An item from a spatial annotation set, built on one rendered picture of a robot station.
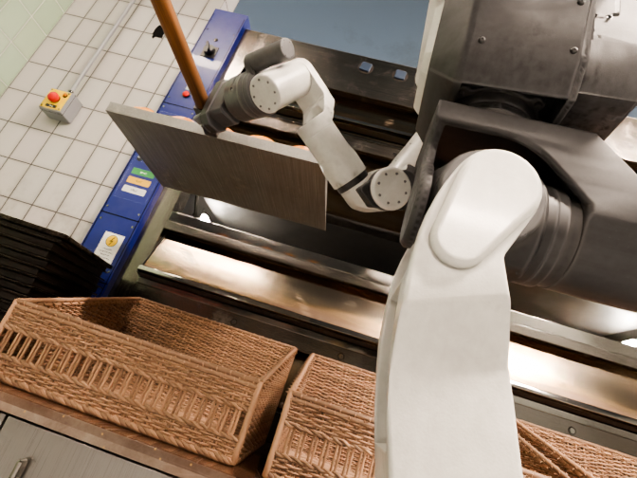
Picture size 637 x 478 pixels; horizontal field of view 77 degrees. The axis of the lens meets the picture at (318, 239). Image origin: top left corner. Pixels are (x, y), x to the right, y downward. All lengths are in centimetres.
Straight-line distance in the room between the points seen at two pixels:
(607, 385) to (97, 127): 202
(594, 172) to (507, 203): 12
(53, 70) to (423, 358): 199
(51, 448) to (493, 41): 90
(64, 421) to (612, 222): 85
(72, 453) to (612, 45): 96
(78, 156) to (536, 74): 161
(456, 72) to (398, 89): 128
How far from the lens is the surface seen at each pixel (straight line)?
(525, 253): 46
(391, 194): 72
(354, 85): 178
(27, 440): 91
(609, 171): 53
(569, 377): 152
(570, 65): 54
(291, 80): 73
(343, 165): 72
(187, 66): 83
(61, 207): 174
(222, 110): 83
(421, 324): 38
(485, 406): 40
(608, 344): 160
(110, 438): 84
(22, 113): 207
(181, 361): 85
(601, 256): 49
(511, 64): 53
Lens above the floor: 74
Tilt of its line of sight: 21 degrees up
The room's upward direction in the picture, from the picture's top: 19 degrees clockwise
